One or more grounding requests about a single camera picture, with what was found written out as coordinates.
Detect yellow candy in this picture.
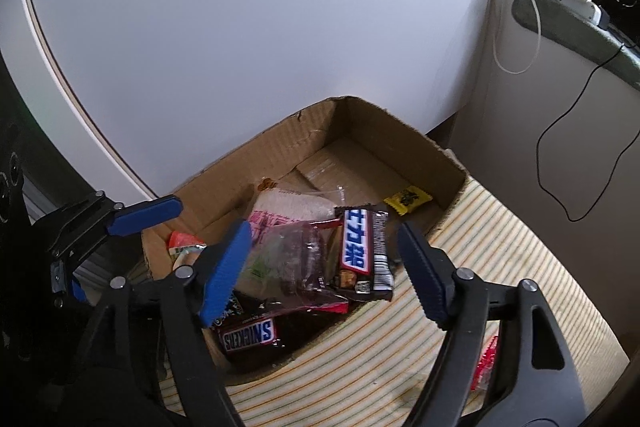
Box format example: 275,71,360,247
383,185,433,214

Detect pink and white snack bag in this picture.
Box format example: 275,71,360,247
249,187,346,248

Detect black candy packet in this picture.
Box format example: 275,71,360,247
210,292,246,330

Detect dark green window sill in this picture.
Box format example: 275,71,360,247
512,0,640,90

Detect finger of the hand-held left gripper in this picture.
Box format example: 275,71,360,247
37,190,183,258
47,257,88,308

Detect brown cardboard box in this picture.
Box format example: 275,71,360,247
141,95,468,375

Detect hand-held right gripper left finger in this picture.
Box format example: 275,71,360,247
75,221,253,427

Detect black cable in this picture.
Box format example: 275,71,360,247
536,44,631,223

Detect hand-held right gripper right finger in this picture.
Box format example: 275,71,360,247
397,221,588,427

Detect striped cloth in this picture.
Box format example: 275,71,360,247
157,177,631,427

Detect clear dried fruit packet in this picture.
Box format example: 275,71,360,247
470,334,501,393
235,219,351,315

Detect yellow jelly cup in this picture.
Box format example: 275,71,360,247
167,231,208,273

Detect brown chocolate bar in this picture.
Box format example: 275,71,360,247
216,317,278,354
332,203,396,303

